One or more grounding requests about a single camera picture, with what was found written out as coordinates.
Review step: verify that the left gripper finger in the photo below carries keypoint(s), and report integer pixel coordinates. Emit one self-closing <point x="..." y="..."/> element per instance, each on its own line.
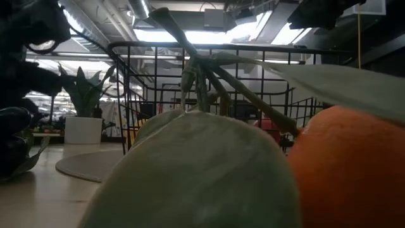
<point x="50" y="80"/>

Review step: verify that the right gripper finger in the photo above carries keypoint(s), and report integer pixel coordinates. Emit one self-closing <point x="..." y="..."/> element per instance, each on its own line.
<point x="326" y="14"/>

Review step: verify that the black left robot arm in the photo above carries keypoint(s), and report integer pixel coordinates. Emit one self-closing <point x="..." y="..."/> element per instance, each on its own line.
<point x="28" y="22"/>

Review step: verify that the long white ceiling light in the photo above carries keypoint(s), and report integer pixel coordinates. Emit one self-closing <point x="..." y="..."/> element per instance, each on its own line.
<point x="79" y="54"/>

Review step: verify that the green plant in white pot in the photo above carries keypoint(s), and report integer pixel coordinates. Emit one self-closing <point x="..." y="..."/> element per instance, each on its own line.
<point x="83" y="130"/>

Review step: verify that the white printed cloth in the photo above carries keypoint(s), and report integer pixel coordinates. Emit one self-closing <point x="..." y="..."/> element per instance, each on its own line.
<point x="109" y="117"/>

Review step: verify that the grey round mat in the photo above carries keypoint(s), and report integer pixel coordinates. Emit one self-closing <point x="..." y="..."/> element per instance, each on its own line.
<point x="91" y="164"/>

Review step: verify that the grey ceiling box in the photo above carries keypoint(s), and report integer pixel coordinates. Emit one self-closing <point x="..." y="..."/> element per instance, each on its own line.
<point x="215" y="19"/>

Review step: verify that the orange mandarin bunch with leaves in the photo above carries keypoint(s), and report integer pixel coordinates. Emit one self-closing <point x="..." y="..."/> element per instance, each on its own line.
<point x="196" y="164"/>

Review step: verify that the silver spiral ventilation duct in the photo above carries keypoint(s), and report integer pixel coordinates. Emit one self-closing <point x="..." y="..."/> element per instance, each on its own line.
<point x="88" y="41"/>

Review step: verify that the silver round duct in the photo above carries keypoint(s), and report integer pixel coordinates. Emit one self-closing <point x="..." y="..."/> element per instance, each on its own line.
<point x="139" y="8"/>

